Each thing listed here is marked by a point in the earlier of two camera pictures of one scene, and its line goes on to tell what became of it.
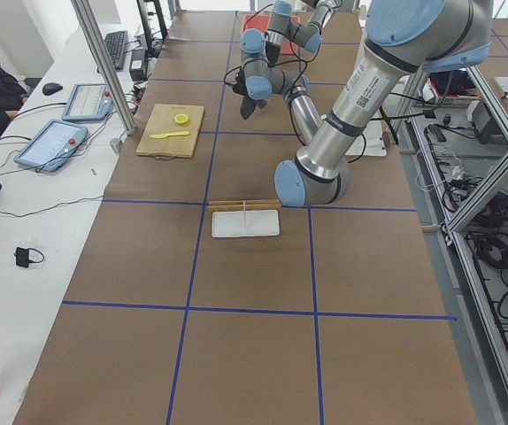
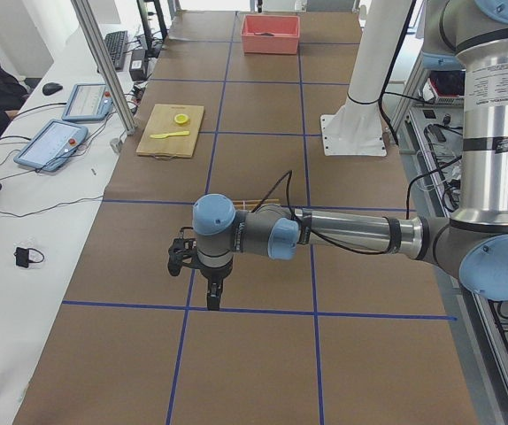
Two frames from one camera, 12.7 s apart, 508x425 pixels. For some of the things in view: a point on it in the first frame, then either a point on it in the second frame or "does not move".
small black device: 24,256 does not move
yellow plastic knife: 168,135 does not move
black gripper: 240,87 to 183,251
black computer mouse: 51,88 does not move
